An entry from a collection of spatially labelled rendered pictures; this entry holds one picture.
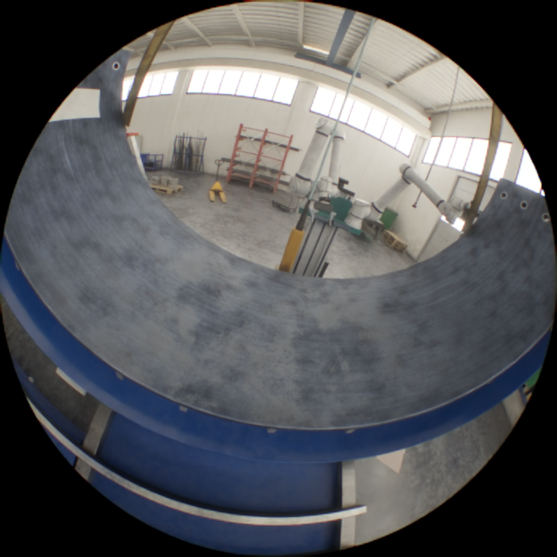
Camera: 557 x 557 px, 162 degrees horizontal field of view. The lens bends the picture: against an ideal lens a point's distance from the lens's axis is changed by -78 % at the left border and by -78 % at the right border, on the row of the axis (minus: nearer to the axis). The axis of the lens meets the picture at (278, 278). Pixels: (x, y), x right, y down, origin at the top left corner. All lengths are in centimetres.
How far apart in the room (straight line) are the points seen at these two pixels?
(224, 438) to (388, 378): 67
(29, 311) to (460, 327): 162
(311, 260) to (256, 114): 977
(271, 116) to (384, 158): 636
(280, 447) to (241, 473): 47
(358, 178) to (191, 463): 1164
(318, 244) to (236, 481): 229
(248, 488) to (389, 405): 99
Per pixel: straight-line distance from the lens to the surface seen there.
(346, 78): 1145
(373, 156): 1166
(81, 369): 94
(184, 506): 123
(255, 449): 93
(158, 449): 137
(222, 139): 1155
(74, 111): 101
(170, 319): 60
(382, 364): 68
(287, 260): 128
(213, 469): 134
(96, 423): 147
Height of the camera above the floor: 189
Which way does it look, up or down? 34 degrees down
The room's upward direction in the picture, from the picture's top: 19 degrees clockwise
